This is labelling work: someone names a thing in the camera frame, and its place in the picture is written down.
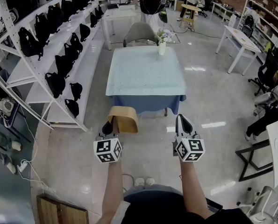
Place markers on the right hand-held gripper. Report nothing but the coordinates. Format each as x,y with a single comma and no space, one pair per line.
190,148

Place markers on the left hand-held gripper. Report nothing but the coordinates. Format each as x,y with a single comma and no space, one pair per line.
107,149

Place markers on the tan wooden container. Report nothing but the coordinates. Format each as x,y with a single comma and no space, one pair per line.
127,120

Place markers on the person's left forearm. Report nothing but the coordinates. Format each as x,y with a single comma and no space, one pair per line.
114,190

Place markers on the person's right forearm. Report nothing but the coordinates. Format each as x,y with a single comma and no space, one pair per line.
193,185

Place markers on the person's white left shoe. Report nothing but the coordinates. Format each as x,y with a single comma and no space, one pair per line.
139,181

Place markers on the person's white shoe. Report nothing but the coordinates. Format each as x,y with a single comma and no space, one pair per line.
150,181
139,181

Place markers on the person's white right shoe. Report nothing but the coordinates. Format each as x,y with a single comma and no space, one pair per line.
150,181

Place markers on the table with light blue cloth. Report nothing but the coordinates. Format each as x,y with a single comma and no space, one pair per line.
143,71

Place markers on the row of black bags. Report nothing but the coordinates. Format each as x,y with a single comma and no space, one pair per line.
64,64

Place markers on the white vase with flowers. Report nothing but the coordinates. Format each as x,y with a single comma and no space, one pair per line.
162,46

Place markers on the white metal shelf rack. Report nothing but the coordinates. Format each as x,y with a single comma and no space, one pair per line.
66,55

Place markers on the person's dark shirt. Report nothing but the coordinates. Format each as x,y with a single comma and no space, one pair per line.
159,209

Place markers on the white power strip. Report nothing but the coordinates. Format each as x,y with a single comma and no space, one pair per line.
22,165

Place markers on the wooden slatted crate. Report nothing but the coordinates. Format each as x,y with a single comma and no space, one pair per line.
59,211

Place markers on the black office chair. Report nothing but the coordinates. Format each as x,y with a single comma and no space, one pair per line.
268,71

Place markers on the grey armchair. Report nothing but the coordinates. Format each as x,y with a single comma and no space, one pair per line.
140,32

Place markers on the long white desk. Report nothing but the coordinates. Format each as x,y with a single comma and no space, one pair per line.
241,37

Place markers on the white square table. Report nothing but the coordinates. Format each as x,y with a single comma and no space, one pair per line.
120,13

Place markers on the round wooden side table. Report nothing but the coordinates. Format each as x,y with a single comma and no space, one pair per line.
191,8

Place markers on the white storage shelf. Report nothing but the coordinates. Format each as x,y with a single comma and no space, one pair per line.
272,24

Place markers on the white table with black frame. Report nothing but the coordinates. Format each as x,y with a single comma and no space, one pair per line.
277,134

